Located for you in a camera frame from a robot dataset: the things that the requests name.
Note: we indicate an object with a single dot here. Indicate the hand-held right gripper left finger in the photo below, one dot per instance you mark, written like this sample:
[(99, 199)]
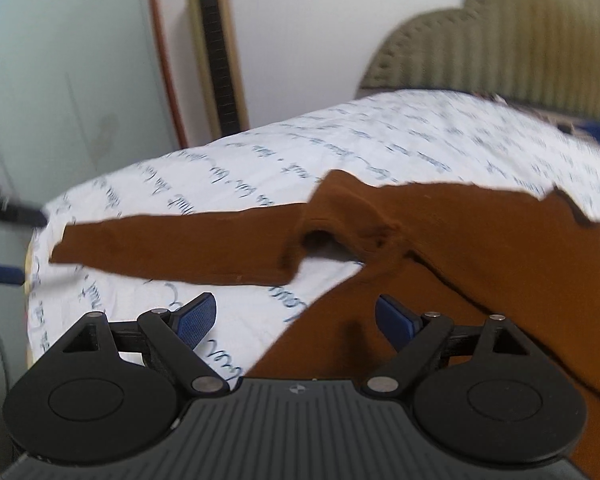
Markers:
[(196, 321)]

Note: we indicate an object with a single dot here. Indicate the frosted glass door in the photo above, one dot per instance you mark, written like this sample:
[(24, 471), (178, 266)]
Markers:
[(65, 70)]

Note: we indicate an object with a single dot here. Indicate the olive ribbed headboard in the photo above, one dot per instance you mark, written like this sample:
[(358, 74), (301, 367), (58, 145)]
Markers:
[(505, 45)]

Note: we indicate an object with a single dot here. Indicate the orange door frame strip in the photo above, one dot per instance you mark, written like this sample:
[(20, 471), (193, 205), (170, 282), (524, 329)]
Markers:
[(167, 60)]

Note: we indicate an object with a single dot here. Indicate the white printed bedsheet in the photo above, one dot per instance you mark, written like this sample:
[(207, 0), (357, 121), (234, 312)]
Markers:
[(380, 135)]

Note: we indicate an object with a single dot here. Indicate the gold and black tower fan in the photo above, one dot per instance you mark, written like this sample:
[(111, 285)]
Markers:
[(217, 50)]

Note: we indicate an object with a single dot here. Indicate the brown sweater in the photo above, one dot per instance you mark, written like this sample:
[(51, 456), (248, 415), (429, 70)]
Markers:
[(480, 245)]

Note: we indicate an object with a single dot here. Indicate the dark object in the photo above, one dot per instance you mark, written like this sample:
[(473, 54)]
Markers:
[(5, 205)]

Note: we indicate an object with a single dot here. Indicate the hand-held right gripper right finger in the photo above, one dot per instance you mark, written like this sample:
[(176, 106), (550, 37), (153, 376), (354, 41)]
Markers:
[(394, 321)]

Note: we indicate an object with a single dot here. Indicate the blue bar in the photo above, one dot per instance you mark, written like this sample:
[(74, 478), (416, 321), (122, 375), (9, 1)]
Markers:
[(0, 274)]

